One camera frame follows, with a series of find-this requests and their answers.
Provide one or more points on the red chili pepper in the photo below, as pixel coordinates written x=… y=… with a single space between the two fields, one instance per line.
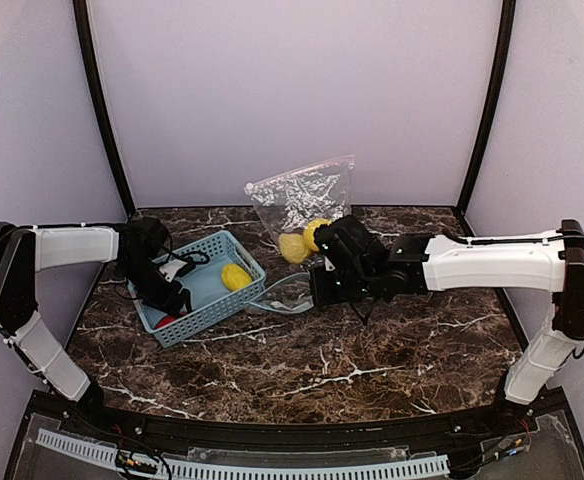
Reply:
x=166 y=320

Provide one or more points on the yellow lemon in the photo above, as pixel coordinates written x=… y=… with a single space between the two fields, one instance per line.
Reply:
x=309 y=232

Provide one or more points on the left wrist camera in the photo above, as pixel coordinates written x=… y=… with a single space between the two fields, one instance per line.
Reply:
x=181 y=265

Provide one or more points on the blue plastic basket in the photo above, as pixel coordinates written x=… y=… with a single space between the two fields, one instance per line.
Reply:
x=212 y=302

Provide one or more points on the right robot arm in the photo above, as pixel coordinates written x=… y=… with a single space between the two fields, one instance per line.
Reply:
x=358 y=266

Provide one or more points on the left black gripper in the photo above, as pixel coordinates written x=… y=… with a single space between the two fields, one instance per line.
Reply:
x=170 y=297

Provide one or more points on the white cable duct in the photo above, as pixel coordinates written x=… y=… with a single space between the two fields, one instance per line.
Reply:
x=208 y=463

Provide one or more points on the right black frame post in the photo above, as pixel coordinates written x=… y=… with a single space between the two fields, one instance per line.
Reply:
x=497 y=73

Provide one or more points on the large pink zip bag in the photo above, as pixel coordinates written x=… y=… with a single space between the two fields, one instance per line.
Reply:
x=287 y=202

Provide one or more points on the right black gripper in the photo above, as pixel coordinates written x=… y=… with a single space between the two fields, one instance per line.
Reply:
x=329 y=240

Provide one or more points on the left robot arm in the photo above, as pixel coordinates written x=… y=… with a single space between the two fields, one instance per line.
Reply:
x=27 y=250

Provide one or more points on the left black frame post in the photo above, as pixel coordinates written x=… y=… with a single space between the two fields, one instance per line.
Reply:
x=99 y=105

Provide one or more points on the black frame post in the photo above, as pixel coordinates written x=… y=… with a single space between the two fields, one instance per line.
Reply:
x=497 y=73
x=99 y=105

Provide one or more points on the small blue zip bag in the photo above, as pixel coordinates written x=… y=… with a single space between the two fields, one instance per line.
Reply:
x=288 y=296

